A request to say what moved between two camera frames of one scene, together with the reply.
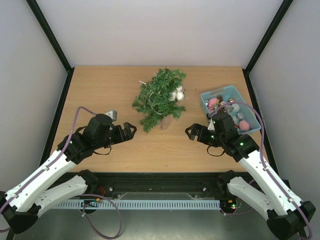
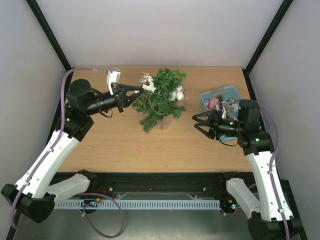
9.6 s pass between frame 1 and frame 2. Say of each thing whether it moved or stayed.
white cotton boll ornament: stayed
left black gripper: moved
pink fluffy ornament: stayed
